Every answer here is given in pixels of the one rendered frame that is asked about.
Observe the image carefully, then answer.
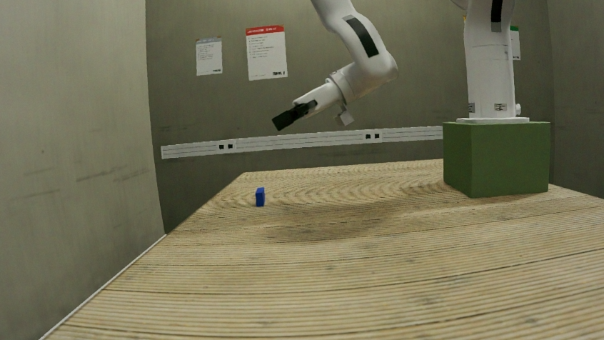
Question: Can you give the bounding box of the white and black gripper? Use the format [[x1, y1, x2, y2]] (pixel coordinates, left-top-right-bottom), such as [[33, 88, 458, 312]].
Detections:
[[272, 78, 342, 131]]

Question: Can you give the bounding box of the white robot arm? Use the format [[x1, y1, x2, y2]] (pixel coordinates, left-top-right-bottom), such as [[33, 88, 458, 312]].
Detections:
[[311, 0, 529, 126]]

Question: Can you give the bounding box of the blue rectangular block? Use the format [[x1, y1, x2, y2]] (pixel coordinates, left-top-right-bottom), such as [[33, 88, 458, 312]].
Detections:
[[256, 187, 266, 207]]

